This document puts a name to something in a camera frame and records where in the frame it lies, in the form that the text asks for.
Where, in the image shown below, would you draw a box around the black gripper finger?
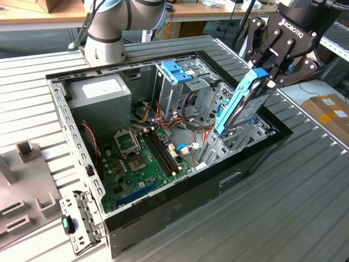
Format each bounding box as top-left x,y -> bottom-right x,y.
268,39 -> 326,88
243,16 -> 281,69

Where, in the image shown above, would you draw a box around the hard disk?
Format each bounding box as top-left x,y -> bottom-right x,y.
213,67 -> 276,139

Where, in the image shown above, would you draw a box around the grey metal disk bay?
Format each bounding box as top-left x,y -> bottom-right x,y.
195,81 -> 278,171

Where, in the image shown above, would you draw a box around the black tripod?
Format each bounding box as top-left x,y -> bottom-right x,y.
230,0 -> 257,49

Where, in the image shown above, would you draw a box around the flat cardboard package yellow tape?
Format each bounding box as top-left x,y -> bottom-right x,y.
301,94 -> 349,142

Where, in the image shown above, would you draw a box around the brown cardboard box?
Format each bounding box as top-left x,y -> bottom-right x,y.
166,21 -> 208,40

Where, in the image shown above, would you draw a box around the blue plastic drive latch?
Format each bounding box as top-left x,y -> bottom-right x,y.
160,61 -> 194,85

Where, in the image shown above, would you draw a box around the grey metal drive cage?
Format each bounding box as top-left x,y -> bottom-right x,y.
152,56 -> 221,128

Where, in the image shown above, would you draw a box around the black RAM slot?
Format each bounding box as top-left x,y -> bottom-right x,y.
142,131 -> 171,177
149,130 -> 177,176
152,130 -> 180,175
145,131 -> 175,177

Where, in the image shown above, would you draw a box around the grey power supply unit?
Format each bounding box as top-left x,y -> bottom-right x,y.
67,74 -> 133,137

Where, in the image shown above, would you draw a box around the metal socket cover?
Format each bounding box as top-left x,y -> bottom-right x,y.
113,128 -> 142,158

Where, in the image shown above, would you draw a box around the CPU socket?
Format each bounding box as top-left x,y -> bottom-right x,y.
128,156 -> 150,173

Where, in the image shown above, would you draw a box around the black open PC case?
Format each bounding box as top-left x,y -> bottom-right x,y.
45,50 -> 294,259

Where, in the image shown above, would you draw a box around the blue expansion slot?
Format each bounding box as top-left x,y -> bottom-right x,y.
117,178 -> 160,206

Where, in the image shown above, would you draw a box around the green motherboard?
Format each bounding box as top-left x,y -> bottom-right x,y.
99,127 -> 191,213

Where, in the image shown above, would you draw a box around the wooden box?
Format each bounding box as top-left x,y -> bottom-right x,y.
35,0 -> 85,14

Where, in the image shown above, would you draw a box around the black latch blue tab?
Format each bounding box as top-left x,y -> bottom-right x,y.
61,214 -> 76,235

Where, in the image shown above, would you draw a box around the grey parts rack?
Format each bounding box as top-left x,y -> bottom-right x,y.
0,139 -> 65,246

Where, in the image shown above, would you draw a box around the thick black cable bundle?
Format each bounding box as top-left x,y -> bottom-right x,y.
182,90 -> 218,134

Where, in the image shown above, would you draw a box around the red orange wire bundle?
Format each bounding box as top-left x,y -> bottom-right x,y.
154,100 -> 219,145

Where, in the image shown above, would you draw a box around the blue wire white tag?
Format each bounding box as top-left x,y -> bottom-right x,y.
176,144 -> 204,155

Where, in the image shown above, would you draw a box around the yellow black power wires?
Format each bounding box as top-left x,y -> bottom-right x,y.
137,101 -> 152,124

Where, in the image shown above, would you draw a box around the red black twisted wire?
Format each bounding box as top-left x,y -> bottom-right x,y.
80,122 -> 101,160

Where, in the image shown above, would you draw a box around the metal slot retainer bracket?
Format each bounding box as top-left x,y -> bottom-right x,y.
59,189 -> 107,257

